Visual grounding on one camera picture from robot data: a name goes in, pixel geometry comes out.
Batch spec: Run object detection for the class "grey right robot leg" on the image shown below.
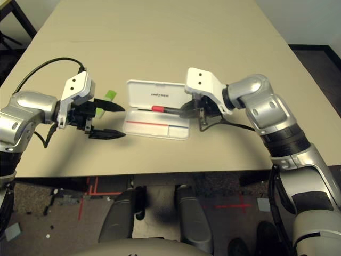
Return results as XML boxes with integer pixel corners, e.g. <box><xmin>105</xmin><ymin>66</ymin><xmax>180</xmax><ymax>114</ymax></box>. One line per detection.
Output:
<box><xmin>174</xmin><ymin>185</ymin><xmax>214</xmax><ymax>254</ymax></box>

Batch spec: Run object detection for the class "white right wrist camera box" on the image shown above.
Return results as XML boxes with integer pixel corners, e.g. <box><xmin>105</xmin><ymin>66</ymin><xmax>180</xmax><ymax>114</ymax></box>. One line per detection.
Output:
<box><xmin>184</xmin><ymin>67</ymin><xmax>235</xmax><ymax>116</ymax></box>

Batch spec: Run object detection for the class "black tripod stand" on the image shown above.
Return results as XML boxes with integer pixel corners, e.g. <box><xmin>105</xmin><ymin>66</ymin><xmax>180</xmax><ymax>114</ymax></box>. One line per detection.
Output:
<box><xmin>0</xmin><ymin>31</ymin><xmax>23</xmax><ymax>51</ymax></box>

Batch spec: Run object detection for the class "grey left robot leg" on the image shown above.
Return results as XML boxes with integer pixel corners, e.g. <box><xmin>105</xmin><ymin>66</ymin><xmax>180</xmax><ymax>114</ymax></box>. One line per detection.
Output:
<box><xmin>98</xmin><ymin>186</ymin><xmax>146</xmax><ymax>245</ymax></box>

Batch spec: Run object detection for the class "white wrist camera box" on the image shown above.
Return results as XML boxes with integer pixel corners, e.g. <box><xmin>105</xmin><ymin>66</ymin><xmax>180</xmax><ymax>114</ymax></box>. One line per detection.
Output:
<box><xmin>57</xmin><ymin>70</ymin><xmax>96</xmax><ymax>129</ymax></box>
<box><xmin>184</xmin><ymin>67</ymin><xmax>235</xmax><ymax>116</ymax></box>

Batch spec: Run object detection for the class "grey robot leg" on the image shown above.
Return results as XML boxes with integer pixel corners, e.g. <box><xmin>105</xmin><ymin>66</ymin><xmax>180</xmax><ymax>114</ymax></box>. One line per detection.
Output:
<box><xmin>174</xmin><ymin>185</ymin><xmax>214</xmax><ymax>254</ymax></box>
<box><xmin>98</xmin><ymin>186</ymin><xmax>146</xmax><ymax>245</ymax></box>

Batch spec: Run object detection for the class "small black shoe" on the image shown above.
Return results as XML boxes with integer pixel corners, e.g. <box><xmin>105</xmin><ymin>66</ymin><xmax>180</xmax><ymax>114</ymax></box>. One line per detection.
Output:
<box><xmin>229</xmin><ymin>237</ymin><xmax>251</xmax><ymax>256</ymax></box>

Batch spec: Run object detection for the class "grey square floor sheet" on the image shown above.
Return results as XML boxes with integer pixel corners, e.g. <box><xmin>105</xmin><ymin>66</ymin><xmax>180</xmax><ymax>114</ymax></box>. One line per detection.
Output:
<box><xmin>5</xmin><ymin>223</ymin><xmax>21</xmax><ymax>241</ymax></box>
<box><xmin>257</xmin><ymin>197</ymin><xmax>270</xmax><ymax>212</ymax></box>

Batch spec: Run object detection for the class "green eraser box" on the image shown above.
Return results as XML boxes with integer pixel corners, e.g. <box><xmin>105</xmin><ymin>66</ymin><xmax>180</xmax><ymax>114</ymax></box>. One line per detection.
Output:
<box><xmin>95</xmin><ymin>90</ymin><xmax>118</xmax><ymax>120</ymax></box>

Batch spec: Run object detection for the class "black metal table frame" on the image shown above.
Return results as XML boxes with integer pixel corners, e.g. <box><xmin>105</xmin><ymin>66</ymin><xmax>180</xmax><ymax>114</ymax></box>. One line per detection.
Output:
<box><xmin>0</xmin><ymin>0</ymin><xmax>37</xmax><ymax>41</ymax></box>

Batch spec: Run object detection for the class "red floor tape cross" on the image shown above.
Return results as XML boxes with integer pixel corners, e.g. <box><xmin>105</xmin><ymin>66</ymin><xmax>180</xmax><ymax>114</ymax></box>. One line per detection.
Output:
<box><xmin>215</xmin><ymin>193</ymin><xmax>253</xmax><ymax>213</ymax></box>

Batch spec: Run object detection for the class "black strap with cyan tip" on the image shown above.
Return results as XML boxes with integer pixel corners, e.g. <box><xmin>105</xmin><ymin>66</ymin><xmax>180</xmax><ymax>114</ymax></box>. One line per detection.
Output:
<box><xmin>134</xmin><ymin>186</ymin><xmax>147</xmax><ymax>221</ymax></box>

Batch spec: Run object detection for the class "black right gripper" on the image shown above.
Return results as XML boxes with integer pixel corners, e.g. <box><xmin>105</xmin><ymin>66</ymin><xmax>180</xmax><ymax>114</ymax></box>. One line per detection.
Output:
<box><xmin>178</xmin><ymin>94</ymin><xmax>222</xmax><ymax>131</ymax></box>

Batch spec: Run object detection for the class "grey robot torso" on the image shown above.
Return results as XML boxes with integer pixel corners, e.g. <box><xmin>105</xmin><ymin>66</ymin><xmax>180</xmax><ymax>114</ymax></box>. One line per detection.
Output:
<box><xmin>79</xmin><ymin>237</ymin><xmax>211</xmax><ymax>256</ymax></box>

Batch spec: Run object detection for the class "white plastic pencil case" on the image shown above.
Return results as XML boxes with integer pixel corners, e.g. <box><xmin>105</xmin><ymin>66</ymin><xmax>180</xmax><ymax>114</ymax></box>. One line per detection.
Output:
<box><xmin>125</xmin><ymin>79</ymin><xmax>191</xmax><ymax>141</ymax></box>

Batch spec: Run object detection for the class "large black shoe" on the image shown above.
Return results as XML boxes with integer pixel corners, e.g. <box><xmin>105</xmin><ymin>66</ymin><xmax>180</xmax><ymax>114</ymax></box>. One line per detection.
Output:
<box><xmin>257</xmin><ymin>220</ymin><xmax>280</xmax><ymax>256</ymax></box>

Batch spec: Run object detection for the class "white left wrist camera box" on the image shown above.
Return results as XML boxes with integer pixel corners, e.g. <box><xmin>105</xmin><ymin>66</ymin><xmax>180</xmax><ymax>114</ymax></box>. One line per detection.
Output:
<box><xmin>57</xmin><ymin>70</ymin><xmax>96</xmax><ymax>129</ymax></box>

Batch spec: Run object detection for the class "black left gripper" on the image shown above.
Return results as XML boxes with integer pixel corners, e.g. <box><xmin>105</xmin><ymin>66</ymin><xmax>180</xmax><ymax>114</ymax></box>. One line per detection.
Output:
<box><xmin>68</xmin><ymin>99</ymin><xmax>126</xmax><ymax>140</ymax></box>

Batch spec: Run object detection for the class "black marker with red cap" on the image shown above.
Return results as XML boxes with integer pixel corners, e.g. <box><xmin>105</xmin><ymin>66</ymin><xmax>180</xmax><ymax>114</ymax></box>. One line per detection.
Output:
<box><xmin>137</xmin><ymin>105</ymin><xmax>184</xmax><ymax>115</ymax></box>

